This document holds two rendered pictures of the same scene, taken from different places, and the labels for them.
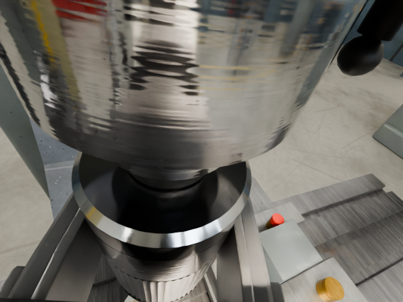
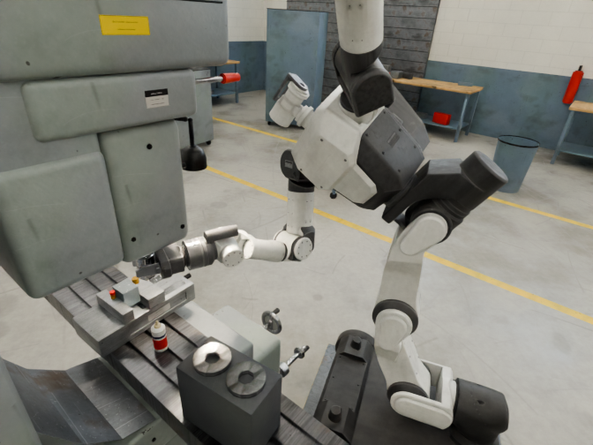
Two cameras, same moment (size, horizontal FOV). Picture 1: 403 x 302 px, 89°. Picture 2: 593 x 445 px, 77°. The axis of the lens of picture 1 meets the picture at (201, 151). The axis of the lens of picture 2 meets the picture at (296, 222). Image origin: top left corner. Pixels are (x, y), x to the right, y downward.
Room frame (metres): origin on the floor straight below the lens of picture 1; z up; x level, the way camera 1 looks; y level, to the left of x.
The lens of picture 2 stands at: (0.01, 0.93, 1.84)
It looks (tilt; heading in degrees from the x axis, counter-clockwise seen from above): 29 degrees down; 246
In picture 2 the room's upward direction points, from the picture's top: 4 degrees clockwise
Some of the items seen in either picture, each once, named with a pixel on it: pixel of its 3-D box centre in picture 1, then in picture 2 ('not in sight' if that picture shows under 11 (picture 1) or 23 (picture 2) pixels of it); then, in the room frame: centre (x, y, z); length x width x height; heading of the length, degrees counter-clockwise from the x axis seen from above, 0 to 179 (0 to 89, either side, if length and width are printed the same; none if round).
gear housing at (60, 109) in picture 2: not in sight; (95, 92); (0.08, 0.03, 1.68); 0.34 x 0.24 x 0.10; 29
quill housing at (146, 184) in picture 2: not in sight; (129, 181); (0.04, 0.01, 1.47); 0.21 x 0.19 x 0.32; 119
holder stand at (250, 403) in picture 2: not in sight; (229, 395); (-0.11, 0.34, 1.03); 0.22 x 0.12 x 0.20; 126
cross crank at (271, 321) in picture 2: not in sight; (266, 327); (-0.40, -0.23, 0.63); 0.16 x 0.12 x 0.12; 29
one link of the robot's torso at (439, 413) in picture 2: not in sight; (422, 389); (-0.81, 0.30, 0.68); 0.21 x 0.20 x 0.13; 137
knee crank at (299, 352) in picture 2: not in sight; (293, 358); (-0.49, -0.13, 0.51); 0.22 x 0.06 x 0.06; 29
